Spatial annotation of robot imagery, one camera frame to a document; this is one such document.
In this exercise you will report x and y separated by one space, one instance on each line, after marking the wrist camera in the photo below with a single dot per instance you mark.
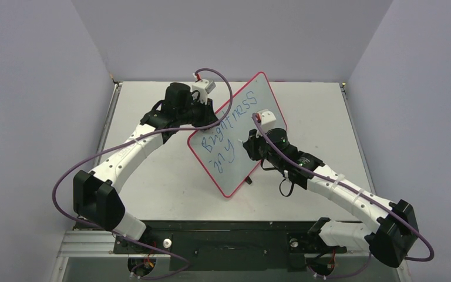
201 89
266 119

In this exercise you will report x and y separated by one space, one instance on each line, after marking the black table front rail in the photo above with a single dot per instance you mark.
229 246

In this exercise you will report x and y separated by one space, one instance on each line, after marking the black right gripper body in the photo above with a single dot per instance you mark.
253 145

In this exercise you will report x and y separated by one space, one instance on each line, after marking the pink framed whiteboard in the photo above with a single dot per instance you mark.
218 151

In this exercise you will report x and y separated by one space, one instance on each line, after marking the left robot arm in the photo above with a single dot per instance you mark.
96 193

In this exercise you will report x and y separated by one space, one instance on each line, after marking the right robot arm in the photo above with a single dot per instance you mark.
385 228

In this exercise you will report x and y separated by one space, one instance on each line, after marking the aluminium frame rail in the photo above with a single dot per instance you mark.
90 243

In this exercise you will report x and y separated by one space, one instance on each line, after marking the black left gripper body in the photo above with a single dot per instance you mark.
197 108

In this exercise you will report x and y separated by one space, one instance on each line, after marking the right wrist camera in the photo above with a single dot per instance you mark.
266 119

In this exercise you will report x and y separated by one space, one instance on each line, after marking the black clip near corner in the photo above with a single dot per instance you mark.
248 180

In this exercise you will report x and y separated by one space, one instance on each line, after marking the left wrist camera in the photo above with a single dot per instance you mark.
201 89

